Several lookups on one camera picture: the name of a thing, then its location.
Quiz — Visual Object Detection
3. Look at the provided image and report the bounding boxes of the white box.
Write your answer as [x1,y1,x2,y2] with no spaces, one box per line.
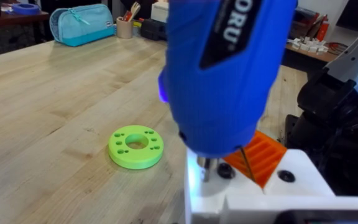
[150,1,170,24]

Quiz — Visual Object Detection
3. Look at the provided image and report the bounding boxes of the heap of white plastic parts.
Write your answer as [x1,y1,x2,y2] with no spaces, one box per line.
[291,36,329,55]

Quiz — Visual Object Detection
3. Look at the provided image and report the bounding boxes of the green disc with holes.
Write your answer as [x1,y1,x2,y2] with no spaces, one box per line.
[108,124,165,170]

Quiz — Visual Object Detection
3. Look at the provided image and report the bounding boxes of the black box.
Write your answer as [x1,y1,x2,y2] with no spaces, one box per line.
[140,18,168,42]

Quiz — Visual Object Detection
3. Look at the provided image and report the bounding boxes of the orange cable coil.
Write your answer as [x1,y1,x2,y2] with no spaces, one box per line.
[328,42,349,57]

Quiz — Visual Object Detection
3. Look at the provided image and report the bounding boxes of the brown wooden side table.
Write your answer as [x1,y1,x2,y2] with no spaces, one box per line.
[282,42,339,74]

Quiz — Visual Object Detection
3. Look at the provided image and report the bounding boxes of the beige cup with wooden utensils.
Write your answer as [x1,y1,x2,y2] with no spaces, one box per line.
[116,1,142,39]

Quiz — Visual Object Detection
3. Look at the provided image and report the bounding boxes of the stack of cardboard boxes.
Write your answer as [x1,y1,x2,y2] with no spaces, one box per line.
[290,7,321,40]

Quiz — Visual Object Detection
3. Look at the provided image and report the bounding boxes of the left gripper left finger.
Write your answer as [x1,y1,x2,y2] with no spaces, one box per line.
[184,129,288,224]

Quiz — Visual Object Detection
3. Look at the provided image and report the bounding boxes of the blue tape roll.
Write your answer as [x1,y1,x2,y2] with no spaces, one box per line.
[11,2,41,16]

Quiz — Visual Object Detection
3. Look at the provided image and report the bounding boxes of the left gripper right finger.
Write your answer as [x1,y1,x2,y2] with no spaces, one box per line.
[263,148,336,197]

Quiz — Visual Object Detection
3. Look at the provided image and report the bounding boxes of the light blue zip bag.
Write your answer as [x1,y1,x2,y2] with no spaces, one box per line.
[49,3,117,48]

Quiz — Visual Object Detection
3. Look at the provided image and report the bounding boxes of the blue electric screwdriver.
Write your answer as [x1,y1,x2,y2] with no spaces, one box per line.
[157,0,298,184]

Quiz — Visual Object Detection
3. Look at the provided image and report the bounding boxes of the dark wooden side table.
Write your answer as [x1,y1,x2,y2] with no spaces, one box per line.
[0,11,50,44]

